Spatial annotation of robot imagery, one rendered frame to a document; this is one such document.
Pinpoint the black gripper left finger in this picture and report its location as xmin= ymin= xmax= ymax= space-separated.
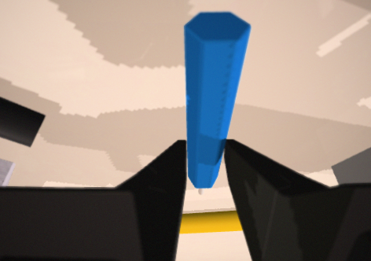
xmin=0 ymin=140 xmax=187 ymax=261

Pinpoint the dark grey cylinder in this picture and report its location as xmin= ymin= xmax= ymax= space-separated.
xmin=0 ymin=97 xmax=46 ymax=147

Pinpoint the blue stylus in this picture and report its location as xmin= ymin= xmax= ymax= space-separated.
xmin=184 ymin=11 xmax=251 ymax=196

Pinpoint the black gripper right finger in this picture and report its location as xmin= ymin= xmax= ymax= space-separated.
xmin=224 ymin=139 xmax=371 ymax=261

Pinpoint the yellow cylinder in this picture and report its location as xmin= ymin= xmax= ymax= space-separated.
xmin=180 ymin=211 xmax=243 ymax=233

